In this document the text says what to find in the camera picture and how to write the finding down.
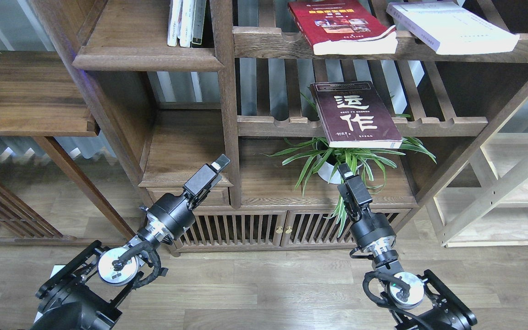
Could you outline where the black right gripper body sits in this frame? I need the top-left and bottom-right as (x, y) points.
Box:
(346, 204), (396, 253)

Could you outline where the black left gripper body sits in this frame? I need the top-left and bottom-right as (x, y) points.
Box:
(146, 190), (199, 235)

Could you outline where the dark maroon book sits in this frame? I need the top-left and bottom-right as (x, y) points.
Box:
(310, 81), (402, 149)

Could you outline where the white book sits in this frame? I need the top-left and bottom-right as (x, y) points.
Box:
(179, 0), (195, 48)
(387, 0), (520, 55)
(167, 0), (183, 47)

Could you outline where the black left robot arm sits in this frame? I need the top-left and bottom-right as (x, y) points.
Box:
(32, 154), (230, 330)

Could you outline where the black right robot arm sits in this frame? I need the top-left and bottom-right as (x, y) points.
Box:
(338, 164), (477, 330)

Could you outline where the light wooden shelf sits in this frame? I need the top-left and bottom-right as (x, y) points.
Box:
(424, 64), (528, 249)

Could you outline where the small wooden drawer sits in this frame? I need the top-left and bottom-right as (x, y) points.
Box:
(146, 187), (229, 207)

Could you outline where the white plant pot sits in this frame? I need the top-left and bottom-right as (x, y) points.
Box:
(314, 141), (361, 184)

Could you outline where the green spider plant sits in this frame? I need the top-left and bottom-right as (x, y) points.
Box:
(266, 92), (437, 238)

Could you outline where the left slatted cabinet door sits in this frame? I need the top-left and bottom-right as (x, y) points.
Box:
(174, 211), (287, 252)

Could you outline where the slatted cabinet door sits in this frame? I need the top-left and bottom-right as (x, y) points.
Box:
(174, 211), (287, 252)
(282, 210), (412, 248)

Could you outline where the right slatted cabinet door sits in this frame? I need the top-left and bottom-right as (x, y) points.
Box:
(282, 210), (412, 248)

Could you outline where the dark wooden bookshelf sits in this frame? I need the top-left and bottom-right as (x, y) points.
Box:
(30, 0), (528, 230)

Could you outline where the red book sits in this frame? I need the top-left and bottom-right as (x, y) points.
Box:
(287, 0), (398, 55)

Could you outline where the dark upright book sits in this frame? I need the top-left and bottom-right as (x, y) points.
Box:
(191, 0), (207, 48)

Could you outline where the dark wooden side table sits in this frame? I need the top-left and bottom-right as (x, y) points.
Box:
(0, 51), (134, 246)

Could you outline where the dark slatted wooden rack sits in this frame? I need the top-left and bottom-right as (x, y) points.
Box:
(0, 184), (77, 246)

